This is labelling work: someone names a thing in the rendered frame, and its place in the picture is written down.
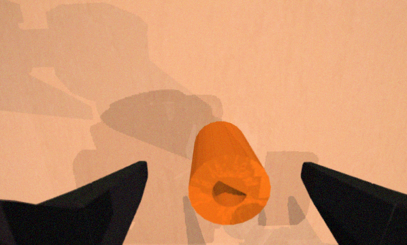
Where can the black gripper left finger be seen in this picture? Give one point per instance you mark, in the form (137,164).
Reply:
(98,213)

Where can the orange knob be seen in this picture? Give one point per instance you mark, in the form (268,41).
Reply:
(228,184)

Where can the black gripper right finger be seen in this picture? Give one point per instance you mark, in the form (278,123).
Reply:
(356,212)

